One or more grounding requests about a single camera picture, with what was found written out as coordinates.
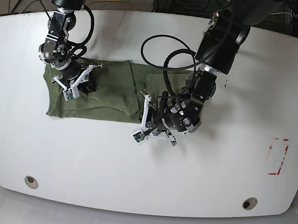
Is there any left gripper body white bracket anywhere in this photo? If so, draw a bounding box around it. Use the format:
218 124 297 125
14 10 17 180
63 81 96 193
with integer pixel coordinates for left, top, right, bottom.
135 90 177 146

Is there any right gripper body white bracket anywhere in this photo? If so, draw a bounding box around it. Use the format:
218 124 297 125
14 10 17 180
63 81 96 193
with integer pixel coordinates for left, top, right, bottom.
52 63 102 90

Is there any olive green t-shirt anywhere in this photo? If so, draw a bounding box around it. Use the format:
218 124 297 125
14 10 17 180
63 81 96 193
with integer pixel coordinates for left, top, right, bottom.
40 55 200 127

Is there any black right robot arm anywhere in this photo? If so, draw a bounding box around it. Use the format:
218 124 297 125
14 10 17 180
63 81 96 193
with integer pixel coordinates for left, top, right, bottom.
39 0 102 101

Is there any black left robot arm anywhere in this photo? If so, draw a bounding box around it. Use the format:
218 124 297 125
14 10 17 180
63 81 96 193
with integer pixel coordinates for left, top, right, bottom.
133 0 284 145

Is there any red tape rectangle marking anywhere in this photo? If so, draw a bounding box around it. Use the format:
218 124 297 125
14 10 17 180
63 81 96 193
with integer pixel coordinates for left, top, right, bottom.
266 138 290 175

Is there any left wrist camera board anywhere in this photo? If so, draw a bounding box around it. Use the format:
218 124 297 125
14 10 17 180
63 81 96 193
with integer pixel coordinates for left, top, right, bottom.
132 131 148 145

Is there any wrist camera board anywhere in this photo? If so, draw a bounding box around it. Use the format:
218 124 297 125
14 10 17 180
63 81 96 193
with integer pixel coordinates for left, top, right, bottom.
132 131 148 145
62 87 80 101

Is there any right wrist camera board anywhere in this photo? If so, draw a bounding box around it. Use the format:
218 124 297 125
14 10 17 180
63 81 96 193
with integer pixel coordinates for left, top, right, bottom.
62 87 80 101

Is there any left table cable grommet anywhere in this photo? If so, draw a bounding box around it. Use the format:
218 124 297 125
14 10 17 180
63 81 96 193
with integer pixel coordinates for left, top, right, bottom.
24 176 38 189

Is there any table cable grommet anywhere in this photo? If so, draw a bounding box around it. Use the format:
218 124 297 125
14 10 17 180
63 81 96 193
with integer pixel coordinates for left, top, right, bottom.
242 197 258 210
24 176 38 189

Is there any right table cable grommet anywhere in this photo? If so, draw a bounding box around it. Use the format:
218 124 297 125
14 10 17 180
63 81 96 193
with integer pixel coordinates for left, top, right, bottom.
242 197 258 210

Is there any white cable on floor right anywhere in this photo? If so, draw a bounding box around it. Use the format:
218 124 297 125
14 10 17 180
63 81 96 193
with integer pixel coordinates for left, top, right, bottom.
270 8 298 18

